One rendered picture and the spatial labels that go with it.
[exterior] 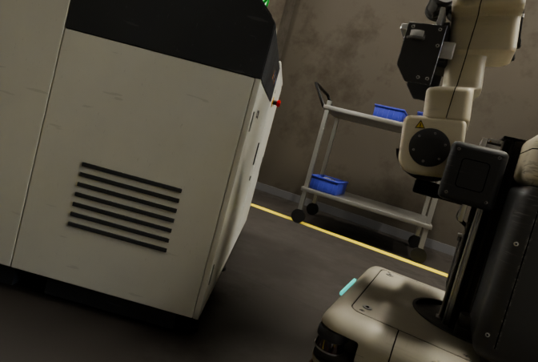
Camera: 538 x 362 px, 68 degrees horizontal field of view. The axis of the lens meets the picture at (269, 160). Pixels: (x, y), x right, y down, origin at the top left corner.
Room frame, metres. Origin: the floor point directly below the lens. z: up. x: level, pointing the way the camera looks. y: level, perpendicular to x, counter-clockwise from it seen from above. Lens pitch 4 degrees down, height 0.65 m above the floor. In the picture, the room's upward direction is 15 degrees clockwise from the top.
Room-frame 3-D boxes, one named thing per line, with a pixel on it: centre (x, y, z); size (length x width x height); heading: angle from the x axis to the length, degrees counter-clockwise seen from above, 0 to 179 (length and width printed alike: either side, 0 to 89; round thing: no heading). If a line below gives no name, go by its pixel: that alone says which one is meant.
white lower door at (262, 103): (1.47, 0.08, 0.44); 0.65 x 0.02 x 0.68; 178
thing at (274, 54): (1.47, 0.09, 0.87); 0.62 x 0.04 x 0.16; 178
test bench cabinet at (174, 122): (1.48, 0.36, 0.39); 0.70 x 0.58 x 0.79; 178
